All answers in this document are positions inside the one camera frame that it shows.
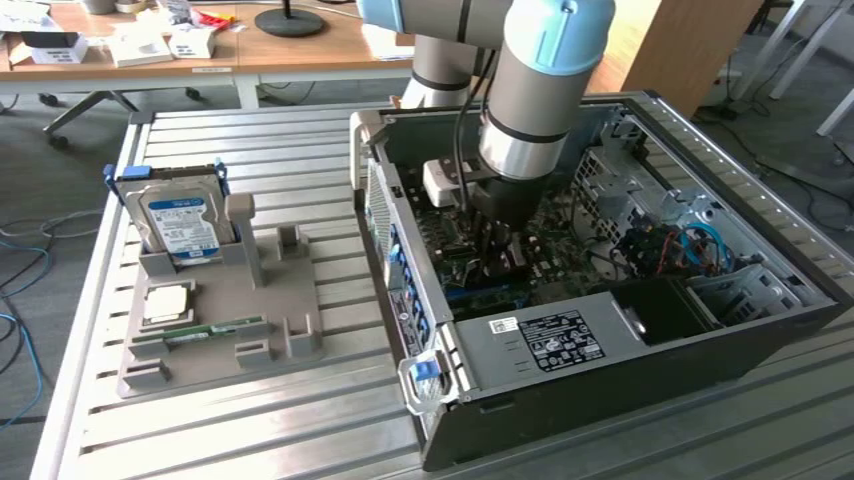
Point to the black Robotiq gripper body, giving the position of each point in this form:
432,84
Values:
510,202

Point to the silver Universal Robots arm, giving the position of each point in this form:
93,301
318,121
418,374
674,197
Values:
534,100

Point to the long expansion slot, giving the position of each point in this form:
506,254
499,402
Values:
490,292

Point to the green motherboard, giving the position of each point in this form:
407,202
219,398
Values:
580,270

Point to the perforated metal drive cage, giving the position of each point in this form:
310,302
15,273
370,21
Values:
600,175

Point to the grey power supply unit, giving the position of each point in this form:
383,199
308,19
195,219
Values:
487,360

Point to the blue case release latch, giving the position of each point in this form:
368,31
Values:
424,371

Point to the black open PC case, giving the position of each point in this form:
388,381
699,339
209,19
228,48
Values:
600,415

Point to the white paper stack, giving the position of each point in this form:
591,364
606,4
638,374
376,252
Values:
387,47

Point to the metal disk bay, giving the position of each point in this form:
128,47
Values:
754,295

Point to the wooden desk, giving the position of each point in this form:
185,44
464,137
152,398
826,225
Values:
320,55

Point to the wooden cabinet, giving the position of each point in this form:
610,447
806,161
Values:
714,55

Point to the grey parts rack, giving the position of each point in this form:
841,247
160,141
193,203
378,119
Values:
220,295

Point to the black round lamp base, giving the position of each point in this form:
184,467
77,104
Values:
290,24

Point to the green RAM stick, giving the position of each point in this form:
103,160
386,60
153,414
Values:
200,331

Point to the hard disk in blue caddy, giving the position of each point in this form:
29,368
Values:
176,220

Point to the silver CPU chip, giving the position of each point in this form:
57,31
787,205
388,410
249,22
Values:
164,305

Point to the white printed carton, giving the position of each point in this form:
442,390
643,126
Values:
193,45

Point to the red plastic pieces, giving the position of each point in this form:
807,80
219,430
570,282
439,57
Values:
216,20

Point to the open white box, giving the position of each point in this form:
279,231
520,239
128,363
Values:
136,52

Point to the grey cup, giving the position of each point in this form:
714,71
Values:
99,6

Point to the white labelled box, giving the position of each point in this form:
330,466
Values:
60,55

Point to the printed paper sheet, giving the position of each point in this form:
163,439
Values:
23,21

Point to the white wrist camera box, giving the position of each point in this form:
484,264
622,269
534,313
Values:
440,185

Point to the white desk frame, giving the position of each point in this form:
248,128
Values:
810,52

